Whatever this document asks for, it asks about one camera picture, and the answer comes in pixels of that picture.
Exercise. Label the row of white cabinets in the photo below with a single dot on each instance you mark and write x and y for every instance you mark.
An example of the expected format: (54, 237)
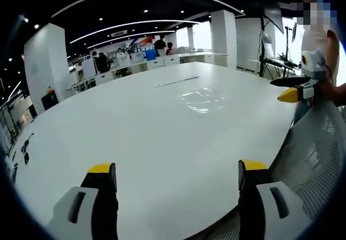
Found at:
(135, 67)

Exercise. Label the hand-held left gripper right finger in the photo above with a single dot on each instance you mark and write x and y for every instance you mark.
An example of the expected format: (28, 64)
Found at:
(259, 196)

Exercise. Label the small black objects on table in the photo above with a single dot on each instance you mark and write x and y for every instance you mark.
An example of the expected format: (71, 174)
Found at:
(26, 142)

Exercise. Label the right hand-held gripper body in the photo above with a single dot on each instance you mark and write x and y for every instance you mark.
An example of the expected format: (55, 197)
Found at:
(315, 67)

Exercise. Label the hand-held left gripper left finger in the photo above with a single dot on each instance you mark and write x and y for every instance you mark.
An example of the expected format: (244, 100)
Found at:
(89, 196)

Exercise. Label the green plant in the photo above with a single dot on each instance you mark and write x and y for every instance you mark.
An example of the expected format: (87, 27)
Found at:
(282, 57)

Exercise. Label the clear plastic bag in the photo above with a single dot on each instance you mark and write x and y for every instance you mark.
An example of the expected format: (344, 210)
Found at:
(202, 100)

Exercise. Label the person's right hand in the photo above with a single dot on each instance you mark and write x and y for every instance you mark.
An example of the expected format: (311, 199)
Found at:
(333, 92)

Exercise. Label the white flat table strip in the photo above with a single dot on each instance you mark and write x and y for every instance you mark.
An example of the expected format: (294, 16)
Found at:
(175, 81)

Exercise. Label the black power adapter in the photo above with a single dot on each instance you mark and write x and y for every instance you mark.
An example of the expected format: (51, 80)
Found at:
(26, 159)

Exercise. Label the black panel on stand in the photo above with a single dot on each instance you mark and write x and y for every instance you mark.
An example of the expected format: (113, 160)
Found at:
(274, 18)

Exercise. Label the white mesh office chair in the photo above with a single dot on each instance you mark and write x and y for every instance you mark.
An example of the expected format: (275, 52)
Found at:
(316, 153)

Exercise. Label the white side desk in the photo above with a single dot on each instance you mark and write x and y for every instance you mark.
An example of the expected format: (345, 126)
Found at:
(273, 65)

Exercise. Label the black cabinet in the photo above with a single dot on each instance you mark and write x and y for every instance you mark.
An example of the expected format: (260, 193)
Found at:
(49, 100)

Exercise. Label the blue box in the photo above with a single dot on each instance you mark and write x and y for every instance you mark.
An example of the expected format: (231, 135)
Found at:
(151, 54)

